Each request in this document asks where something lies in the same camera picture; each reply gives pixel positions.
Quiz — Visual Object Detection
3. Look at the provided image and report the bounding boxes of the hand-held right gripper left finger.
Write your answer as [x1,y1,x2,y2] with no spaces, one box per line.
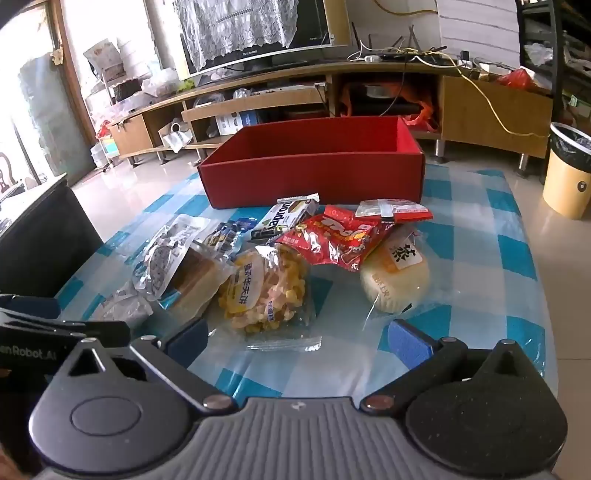
[58,318,236,414]

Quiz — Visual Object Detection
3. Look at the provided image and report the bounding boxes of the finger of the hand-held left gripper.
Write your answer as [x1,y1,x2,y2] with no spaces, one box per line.
[0,294,61,320]
[58,320,131,352]

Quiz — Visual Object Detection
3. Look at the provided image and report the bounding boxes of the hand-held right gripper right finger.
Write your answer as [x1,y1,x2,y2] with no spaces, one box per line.
[360,318,546,414]

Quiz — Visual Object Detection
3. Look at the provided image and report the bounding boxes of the clear brown snack packet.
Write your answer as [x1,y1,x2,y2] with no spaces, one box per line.
[95,281,153,330]

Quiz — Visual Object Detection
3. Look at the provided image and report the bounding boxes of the round pastry packet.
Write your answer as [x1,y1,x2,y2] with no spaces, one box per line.
[360,222,455,319]

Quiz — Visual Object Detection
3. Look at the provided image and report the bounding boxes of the milk cake packet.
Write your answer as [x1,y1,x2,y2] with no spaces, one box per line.
[159,247,236,319]

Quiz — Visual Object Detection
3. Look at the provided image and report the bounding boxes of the clear dark cookie packet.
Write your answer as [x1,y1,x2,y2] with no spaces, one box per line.
[132,215,211,301]

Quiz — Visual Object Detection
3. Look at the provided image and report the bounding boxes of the waffle packet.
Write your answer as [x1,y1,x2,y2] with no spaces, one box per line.
[217,244,322,352]

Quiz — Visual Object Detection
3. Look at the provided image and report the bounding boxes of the small blue snack packet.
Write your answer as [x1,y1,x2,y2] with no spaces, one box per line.
[203,218,257,254]

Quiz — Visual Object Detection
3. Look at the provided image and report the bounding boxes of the red snack packet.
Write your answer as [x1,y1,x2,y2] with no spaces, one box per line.
[274,205,398,273]

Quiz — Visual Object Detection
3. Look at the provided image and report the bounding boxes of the small clear red packet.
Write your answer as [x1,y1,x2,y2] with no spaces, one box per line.
[355,198,433,223]

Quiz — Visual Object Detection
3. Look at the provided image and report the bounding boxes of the white green wafer packet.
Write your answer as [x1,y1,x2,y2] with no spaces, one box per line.
[252,194,319,241]

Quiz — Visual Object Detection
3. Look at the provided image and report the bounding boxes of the red cardboard box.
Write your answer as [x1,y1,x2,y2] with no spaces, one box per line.
[198,115,426,210]

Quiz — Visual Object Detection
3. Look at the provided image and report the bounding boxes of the blue checkered tablecloth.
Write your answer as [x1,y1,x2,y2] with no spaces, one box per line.
[55,164,559,402]

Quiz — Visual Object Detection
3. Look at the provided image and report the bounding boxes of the white storage cart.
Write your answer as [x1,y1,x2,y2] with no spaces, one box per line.
[83,69,139,174]

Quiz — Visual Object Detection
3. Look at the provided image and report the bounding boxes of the cream waste bin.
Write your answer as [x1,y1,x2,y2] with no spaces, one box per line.
[542,122,591,220]

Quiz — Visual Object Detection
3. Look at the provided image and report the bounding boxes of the blue white cardboard box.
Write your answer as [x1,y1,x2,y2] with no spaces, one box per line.
[216,111,259,136]

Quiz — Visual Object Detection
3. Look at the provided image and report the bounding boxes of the orange plastic bag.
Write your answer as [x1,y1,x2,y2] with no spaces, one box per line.
[342,83,437,130]

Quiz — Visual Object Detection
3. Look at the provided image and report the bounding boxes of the wooden television stand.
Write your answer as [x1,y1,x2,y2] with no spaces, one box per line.
[108,60,555,162]

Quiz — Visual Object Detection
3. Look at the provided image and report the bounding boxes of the silver media player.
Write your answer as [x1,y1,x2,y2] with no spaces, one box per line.
[249,82,326,95]

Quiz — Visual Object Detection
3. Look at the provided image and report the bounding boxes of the red plastic bag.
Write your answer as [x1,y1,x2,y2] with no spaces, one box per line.
[499,67,536,88]

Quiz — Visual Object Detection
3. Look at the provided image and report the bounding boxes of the black router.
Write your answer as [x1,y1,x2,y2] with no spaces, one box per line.
[353,23,448,61]

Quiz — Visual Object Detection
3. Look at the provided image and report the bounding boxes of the white lace cover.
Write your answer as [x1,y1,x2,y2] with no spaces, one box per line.
[174,0,298,61]

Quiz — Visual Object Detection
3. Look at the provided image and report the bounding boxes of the white corrugated panel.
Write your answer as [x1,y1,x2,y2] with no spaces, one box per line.
[436,0,520,56]

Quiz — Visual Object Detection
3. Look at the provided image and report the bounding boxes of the black metal shelf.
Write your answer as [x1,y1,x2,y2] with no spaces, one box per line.
[517,0,591,121]

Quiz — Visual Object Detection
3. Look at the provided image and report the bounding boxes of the television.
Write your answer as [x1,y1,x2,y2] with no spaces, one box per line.
[175,0,356,77]

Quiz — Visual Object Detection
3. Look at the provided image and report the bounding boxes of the yellow cable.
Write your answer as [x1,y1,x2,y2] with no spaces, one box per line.
[374,0,552,137]

